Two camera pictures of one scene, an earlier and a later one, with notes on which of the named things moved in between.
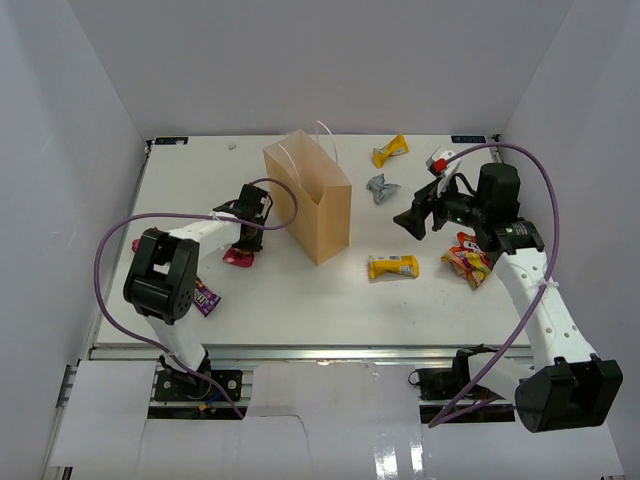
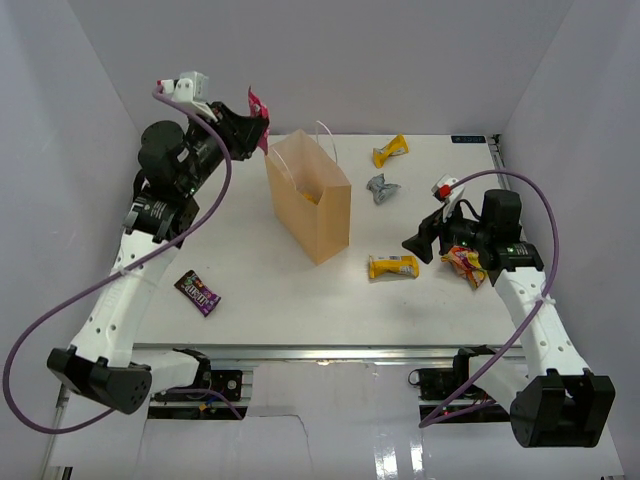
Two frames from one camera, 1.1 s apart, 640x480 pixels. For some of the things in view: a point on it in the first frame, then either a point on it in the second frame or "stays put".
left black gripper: x=253 y=245 → x=243 y=133
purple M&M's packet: x=204 y=299 stays put
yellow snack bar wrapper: x=403 y=264 stays put
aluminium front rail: x=317 y=353 stays put
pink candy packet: x=239 y=257 → x=256 y=108
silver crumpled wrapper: x=381 y=190 stays put
